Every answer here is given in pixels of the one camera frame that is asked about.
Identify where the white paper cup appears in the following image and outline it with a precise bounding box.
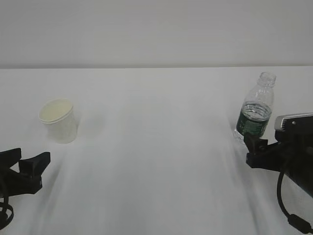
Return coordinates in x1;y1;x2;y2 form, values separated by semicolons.
39;98;78;144

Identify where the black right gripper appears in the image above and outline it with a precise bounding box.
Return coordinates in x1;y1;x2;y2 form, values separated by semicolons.
244;133;313;173

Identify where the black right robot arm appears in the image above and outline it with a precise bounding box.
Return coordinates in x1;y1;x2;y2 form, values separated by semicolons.
244;131;313;196

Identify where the black right camera cable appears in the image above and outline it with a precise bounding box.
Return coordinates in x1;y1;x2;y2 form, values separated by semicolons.
276;146;313;235

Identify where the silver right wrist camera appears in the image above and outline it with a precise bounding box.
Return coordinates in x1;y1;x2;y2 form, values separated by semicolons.
274;113;313;142

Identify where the clear water bottle green label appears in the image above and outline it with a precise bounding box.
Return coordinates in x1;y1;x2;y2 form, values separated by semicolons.
234;72;276;143

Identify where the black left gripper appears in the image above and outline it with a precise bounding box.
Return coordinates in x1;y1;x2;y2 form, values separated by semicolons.
0;148;51;197

